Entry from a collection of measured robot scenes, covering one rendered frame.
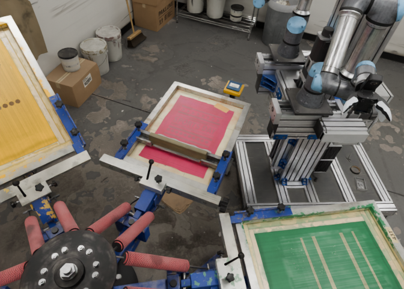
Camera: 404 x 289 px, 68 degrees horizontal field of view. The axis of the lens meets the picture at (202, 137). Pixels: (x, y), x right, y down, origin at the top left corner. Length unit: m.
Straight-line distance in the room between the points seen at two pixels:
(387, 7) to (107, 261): 1.45
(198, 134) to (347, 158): 1.71
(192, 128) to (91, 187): 1.30
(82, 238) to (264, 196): 1.73
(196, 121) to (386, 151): 2.40
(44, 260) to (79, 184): 1.79
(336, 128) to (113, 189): 1.91
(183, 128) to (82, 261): 1.08
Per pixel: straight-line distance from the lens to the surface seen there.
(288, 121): 1.82
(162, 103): 2.05
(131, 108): 3.50
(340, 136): 1.86
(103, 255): 1.14
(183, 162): 1.75
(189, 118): 1.99
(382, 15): 1.54
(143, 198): 1.52
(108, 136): 3.24
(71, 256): 1.16
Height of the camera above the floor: 2.35
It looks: 48 degrees down
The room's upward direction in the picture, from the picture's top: 6 degrees clockwise
